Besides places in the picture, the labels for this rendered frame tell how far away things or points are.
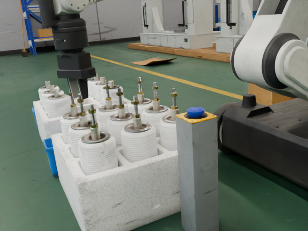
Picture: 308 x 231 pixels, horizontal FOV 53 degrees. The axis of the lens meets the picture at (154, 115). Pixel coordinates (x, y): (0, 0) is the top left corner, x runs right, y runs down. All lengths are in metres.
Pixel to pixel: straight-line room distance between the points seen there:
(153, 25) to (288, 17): 4.61
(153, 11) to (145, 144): 4.67
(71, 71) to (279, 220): 0.68
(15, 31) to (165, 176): 6.41
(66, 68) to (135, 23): 6.85
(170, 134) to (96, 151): 0.22
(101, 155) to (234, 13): 3.00
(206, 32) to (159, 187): 3.55
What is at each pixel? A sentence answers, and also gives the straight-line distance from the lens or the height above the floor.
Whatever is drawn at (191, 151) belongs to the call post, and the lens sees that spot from 0.70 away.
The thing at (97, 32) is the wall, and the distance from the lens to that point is 7.37.
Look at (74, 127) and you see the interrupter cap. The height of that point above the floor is 0.25.
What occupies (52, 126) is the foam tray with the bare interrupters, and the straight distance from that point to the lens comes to 1.28.
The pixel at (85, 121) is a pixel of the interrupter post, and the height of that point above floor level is 0.27.
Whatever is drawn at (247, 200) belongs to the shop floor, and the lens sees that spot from 0.98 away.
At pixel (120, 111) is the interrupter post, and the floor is 0.27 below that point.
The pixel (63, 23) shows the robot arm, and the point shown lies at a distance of 0.83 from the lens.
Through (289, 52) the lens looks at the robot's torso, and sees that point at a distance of 0.83.
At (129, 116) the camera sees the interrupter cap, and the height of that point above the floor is 0.25.
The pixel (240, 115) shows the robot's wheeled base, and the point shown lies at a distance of 1.10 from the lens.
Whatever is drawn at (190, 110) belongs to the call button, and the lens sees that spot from 0.70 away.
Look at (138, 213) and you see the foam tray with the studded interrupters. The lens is 0.86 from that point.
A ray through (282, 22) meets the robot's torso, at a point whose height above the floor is 0.50.
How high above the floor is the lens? 0.54
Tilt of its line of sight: 18 degrees down
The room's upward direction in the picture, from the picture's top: 5 degrees counter-clockwise
